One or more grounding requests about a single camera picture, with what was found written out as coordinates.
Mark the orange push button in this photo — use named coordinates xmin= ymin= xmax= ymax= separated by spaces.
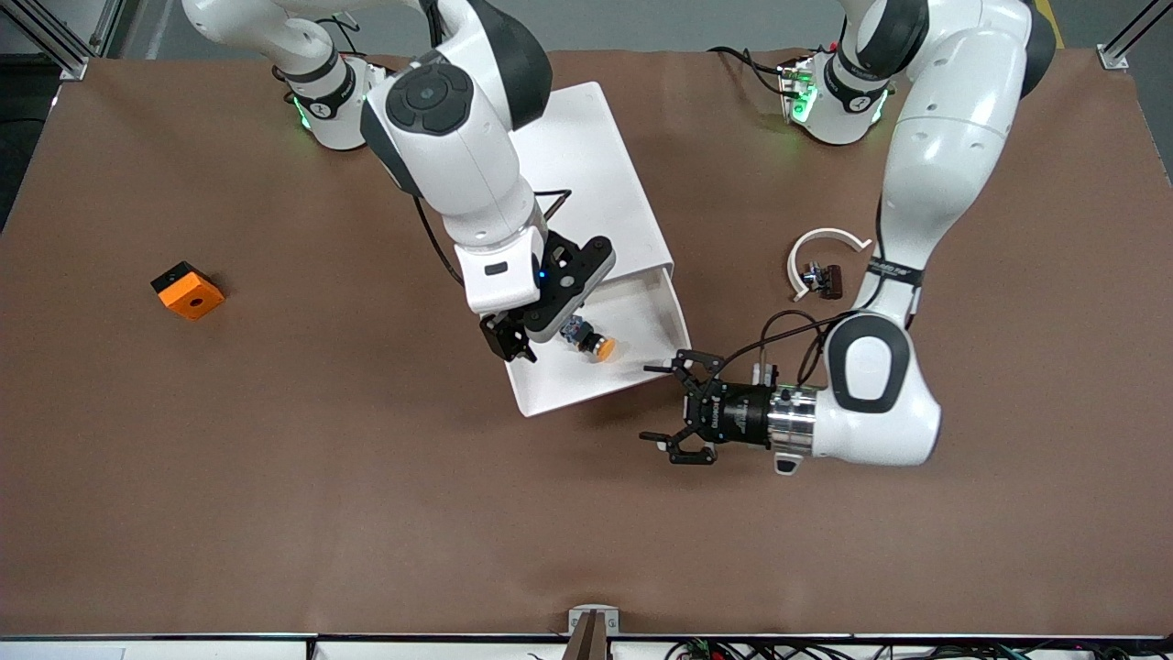
xmin=561 ymin=316 xmax=618 ymax=364

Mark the brown table cover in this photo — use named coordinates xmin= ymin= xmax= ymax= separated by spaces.
xmin=0 ymin=48 xmax=1173 ymax=639

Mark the small brown electronic component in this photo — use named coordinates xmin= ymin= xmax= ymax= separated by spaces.
xmin=802 ymin=263 xmax=845 ymax=301

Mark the orange and black block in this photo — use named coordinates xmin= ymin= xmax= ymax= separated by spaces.
xmin=150 ymin=261 xmax=225 ymax=322

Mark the white curved plastic ring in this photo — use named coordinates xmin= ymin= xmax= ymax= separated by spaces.
xmin=788 ymin=227 xmax=872 ymax=303

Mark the metal table edge bracket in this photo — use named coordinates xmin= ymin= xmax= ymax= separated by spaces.
xmin=564 ymin=605 xmax=620 ymax=660

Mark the black arm base cable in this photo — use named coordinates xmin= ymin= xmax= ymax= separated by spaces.
xmin=707 ymin=44 xmax=791 ymax=98

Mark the white table edge rail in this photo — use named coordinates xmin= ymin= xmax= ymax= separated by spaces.
xmin=0 ymin=632 xmax=1173 ymax=660

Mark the aluminium frame post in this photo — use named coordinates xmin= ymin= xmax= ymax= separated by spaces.
xmin=0 ymin=0 xmax=126 ymax=82
xmin=1098 ymin=0 xmax=1173 ymax=71

